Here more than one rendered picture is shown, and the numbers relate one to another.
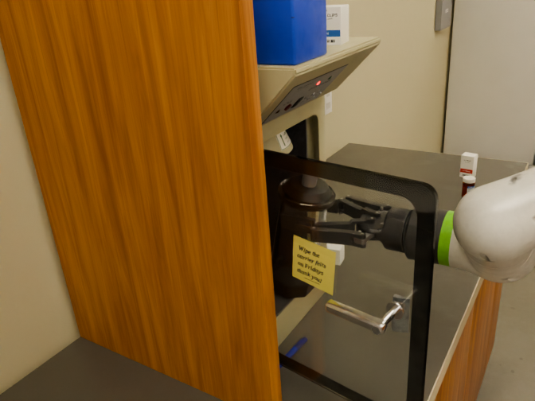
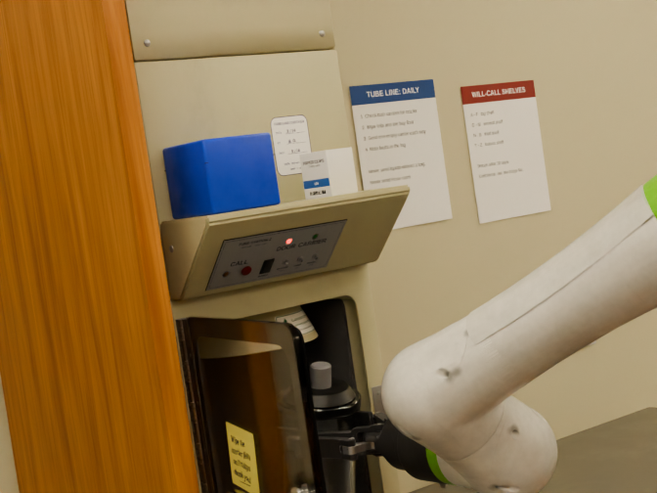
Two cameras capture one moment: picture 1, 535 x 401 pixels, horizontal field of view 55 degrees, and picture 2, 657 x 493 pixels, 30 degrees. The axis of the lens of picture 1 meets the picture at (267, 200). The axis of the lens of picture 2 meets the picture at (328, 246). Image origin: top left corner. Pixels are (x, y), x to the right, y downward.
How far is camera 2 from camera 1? 0.92 m
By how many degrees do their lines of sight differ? 28
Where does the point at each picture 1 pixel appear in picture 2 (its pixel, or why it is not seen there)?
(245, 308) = not seen: outside the picture
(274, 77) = (194, 228)
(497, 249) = (406, 415)
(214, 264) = (138, 461)
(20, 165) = not seen: outside the picture
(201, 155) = (116, 319)
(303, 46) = (228, 194)
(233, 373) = not seen: outside the picture
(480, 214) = (389, 372)
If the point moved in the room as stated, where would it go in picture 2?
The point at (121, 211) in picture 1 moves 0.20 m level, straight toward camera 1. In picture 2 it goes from (65, 408) to (23, 440)
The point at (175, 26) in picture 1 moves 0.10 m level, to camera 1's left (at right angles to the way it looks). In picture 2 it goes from (89, 180) to (19, 191)
